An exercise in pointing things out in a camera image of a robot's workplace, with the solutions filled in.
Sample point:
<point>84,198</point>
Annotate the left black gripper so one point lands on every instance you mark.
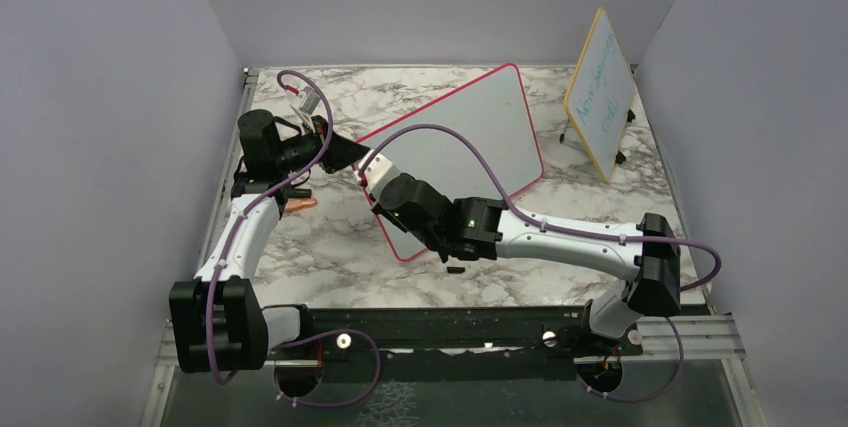
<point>340,150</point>

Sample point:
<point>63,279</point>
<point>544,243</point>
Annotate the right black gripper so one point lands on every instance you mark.
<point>376,209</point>

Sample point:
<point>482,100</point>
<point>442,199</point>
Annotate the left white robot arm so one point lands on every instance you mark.
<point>217,320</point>

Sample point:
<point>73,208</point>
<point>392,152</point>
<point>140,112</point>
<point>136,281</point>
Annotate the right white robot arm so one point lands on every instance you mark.
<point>640,255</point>

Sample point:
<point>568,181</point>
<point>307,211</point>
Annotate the yellow framed whiteboard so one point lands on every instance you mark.
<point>598,100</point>

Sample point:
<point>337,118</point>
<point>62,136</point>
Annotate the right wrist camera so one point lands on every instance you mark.
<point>378,172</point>

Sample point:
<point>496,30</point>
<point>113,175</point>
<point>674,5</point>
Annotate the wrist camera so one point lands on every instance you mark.
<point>378,172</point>
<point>309,101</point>

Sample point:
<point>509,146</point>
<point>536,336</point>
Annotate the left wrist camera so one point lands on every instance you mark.
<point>309,101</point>

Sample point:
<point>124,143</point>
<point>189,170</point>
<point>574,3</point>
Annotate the black mounting rail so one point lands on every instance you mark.
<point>446,344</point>

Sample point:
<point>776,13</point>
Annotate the aluminium frame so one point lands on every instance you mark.
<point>165,366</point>

